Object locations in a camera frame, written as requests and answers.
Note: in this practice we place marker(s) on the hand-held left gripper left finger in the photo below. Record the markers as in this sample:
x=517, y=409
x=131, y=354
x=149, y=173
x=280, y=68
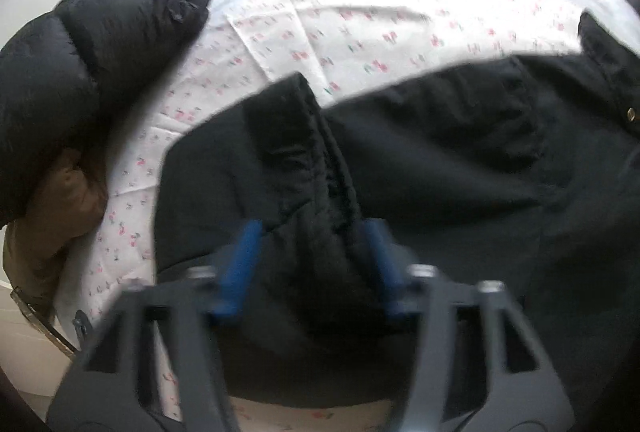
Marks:
x=239, y=262

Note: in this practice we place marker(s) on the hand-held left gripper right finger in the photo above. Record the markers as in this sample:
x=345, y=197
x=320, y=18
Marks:
x=382, y=262

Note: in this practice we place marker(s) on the black garment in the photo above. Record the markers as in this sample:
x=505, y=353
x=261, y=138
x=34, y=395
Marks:
x=450, y=161

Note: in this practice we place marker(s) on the brown garment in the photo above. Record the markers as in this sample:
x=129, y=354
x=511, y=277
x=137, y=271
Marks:
x=55, y=222

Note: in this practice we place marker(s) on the brown belt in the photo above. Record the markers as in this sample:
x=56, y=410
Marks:
x=42, y=324

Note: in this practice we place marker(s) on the black puffer jacket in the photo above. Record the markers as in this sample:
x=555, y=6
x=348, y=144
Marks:
x=85, y=76

